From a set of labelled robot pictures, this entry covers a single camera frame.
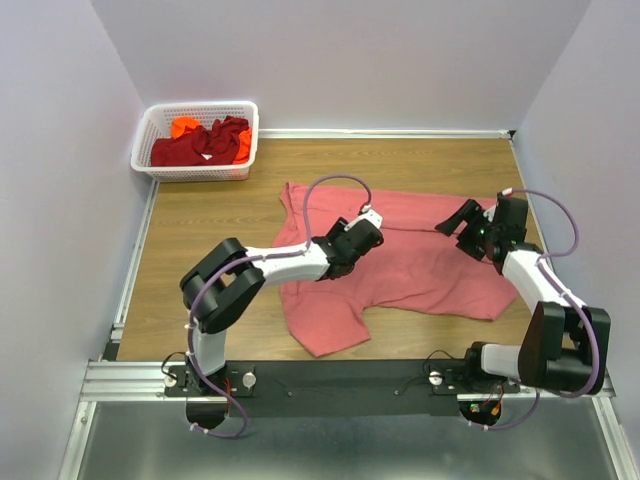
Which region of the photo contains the orange t shirt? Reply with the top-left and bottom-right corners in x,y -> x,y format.
170,117 -> 253,165

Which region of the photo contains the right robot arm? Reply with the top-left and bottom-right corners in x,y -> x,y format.
436,189 -> 611,398

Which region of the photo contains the aluminium frame rail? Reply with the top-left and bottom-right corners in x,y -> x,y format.
79,355 -> 616,401

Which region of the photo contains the pink t shirt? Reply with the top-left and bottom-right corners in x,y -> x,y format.
280,190 -> 517,357

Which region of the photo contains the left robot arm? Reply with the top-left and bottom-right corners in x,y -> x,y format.
179,210 -> 384,395

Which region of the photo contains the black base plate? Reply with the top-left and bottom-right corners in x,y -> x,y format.
161,357 -> 519,420

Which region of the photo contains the white plastic laundry basket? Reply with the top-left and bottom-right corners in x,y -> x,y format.
130,101 -> 259,182

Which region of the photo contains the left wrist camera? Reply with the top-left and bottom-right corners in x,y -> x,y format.
357,204 -> 383,229

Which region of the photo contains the dark red t shirt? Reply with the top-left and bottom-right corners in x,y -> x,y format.
150,115 -> 250,168

